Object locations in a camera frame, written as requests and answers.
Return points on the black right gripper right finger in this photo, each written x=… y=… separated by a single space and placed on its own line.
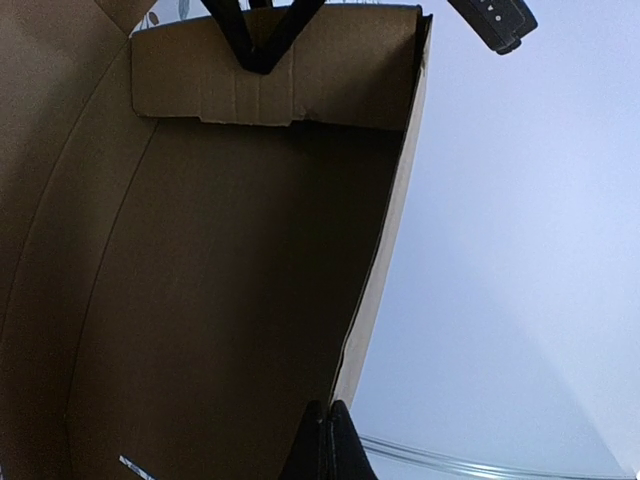
x=347 y=459

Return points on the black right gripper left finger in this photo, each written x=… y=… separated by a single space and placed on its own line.
x=307 y=458

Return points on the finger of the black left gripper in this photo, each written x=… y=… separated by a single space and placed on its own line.
x=235 y=35
x=289 y=27

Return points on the brown cardboard box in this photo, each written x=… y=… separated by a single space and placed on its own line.
x=192 y=252

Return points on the floral patterned table mat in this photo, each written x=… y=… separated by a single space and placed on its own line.
x=257 y=15

